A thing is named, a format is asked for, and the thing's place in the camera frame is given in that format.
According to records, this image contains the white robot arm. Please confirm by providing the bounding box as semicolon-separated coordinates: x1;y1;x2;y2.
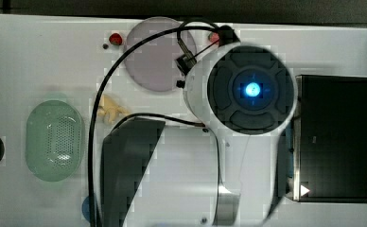
100;43;297;227

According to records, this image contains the black toaster oven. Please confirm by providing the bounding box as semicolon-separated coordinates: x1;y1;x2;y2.
292;75;367;203

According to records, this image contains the grey round plate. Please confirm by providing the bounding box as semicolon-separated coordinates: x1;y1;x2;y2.
124;17;184;92

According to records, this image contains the yellow peeled banana toy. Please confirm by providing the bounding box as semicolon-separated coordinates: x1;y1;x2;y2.
97;95;130;125

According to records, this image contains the red fruit toy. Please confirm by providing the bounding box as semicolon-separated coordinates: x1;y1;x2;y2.
208;32;219;44

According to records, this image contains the small red strawberry toy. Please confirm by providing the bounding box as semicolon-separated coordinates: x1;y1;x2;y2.
109;33;123;45

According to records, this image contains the green perforated colander bowl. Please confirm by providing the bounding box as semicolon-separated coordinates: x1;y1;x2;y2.
26;100;83;182

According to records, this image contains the blue cup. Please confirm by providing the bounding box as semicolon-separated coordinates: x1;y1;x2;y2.
81;197;90;221

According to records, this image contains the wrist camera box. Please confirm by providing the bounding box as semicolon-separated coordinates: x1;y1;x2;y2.
175;52;197;76

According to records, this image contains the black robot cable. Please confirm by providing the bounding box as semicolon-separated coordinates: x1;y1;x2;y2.
87;17;236;227

